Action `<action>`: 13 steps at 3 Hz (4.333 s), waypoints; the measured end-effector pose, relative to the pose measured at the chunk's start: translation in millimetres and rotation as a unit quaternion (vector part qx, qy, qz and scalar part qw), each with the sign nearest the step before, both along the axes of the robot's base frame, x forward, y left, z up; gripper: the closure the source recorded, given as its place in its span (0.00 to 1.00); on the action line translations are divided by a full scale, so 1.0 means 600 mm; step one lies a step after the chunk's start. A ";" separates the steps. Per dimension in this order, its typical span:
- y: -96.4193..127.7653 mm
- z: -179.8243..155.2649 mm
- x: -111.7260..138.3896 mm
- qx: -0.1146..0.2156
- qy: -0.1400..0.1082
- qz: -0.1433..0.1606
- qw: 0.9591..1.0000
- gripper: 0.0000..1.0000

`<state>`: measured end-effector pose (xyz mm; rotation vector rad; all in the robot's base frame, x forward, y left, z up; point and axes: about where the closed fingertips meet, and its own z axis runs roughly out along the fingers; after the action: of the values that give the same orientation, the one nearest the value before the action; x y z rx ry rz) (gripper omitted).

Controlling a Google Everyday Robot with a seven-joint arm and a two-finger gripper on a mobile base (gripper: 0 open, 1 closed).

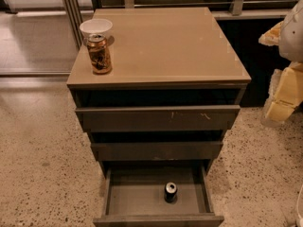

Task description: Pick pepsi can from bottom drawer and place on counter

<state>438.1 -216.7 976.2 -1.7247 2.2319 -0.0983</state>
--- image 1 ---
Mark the grey bottom drawer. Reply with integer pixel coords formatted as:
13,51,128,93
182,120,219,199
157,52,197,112
93,166,223,227

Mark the blue pepsi can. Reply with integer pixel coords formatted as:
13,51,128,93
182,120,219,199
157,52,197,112
164,182,178,202

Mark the brown gold soda can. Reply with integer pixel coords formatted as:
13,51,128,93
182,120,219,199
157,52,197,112
86,34,112,75

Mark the metal railing frame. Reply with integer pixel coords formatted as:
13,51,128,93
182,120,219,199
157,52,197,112
88,0,298,44

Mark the grey middle drawer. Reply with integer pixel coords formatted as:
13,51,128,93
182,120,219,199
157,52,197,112
91,141,223,161

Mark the grey drawer cabinet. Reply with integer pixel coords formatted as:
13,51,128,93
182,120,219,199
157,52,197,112
67,8,251,169

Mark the white cable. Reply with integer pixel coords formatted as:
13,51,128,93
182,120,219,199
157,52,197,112
295,186,303,227

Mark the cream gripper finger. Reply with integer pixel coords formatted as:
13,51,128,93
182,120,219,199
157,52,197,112
264,62,303,122
258,22,282,46

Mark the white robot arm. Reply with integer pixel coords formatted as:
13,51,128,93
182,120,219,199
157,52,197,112
258,0,303,127

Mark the grey drawer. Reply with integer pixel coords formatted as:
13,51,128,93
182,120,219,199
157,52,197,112
91,141,223,161
76,105,240,132
93,166,223,227

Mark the white plastic bowl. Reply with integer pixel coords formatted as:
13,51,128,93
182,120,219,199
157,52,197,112
80,19,113,38

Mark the grey top drawer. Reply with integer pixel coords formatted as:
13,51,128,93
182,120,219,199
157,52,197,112
76,105,240,132

